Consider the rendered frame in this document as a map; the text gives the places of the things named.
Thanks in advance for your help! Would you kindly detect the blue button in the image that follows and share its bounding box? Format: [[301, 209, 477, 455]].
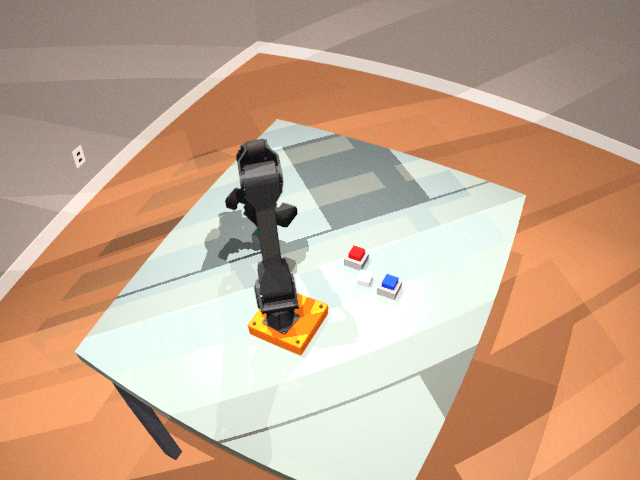
[[377, 274, 403, 300]]

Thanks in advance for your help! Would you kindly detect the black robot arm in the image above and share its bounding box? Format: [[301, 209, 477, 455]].
[[236, 139, 300, 335]]

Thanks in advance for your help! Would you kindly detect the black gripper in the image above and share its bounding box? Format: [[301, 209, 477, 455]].
[[225, 188, 298, 228]]

